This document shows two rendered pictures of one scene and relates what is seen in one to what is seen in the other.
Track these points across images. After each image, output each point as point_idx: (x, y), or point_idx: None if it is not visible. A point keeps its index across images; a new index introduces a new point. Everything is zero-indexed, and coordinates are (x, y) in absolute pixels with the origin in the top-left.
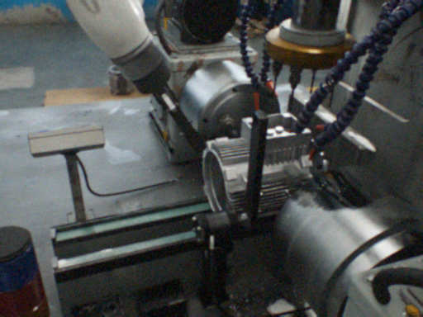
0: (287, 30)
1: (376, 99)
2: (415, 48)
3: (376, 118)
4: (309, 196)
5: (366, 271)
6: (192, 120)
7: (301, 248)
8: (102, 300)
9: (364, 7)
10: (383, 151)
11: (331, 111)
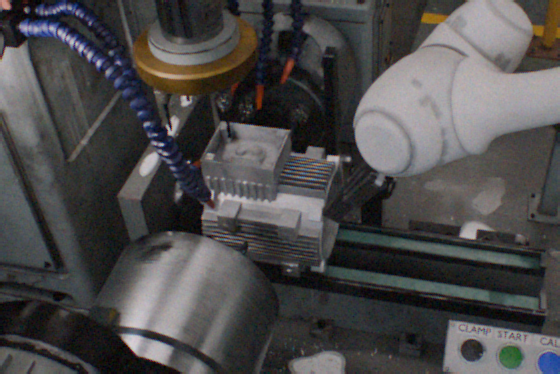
0: (234, 29)
1: (105, 103)
2: (103, 9)
3: (120, 112)
4: (318, 67)
5: (356, 6)
6: (340, 188)
7: (346, 78)
8: None
9: (41, 45)
10: (138, 123)
11: (85, 201)
